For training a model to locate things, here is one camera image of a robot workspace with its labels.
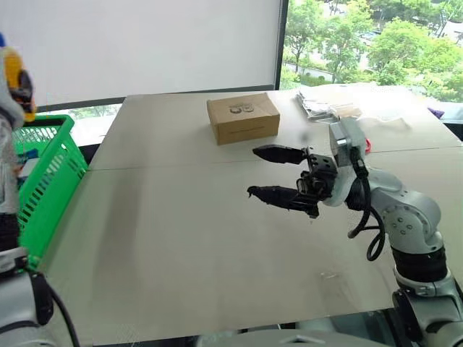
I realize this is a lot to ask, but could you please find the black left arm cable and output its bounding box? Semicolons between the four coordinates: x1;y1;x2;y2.
30;273;81;347

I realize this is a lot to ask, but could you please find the yellow and black object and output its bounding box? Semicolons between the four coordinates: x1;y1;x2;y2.
5;48;37;122

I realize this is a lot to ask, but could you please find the blue and white package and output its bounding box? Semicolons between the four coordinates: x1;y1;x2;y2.
17;147;41;178

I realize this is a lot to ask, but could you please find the green plastic basket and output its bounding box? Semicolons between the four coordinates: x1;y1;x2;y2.
10;114;90;273

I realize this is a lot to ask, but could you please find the clear plastic packet stack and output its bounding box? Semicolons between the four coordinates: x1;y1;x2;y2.
295;86;363;124

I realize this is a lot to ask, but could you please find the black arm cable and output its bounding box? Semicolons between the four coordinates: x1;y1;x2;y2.
347;147;386;262
30;273;81;347

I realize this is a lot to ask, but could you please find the clear crumpled plastic bag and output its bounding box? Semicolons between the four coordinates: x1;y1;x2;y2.
357;106;413;132

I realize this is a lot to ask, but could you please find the white roller blind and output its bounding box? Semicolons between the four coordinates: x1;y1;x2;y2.
0;0;283;106

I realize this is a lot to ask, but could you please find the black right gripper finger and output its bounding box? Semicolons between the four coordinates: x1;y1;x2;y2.
252;144;310;166
247;185;308;213

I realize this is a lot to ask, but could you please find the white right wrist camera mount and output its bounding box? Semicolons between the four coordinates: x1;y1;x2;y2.
321;116;370;207

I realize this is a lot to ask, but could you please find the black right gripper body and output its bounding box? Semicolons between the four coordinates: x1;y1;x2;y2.
295;153;337;220

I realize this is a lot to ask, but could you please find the brown cardboard box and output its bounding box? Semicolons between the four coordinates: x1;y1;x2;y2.
206;92;281;146

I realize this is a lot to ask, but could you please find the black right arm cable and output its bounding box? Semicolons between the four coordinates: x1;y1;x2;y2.
347;147;386;262

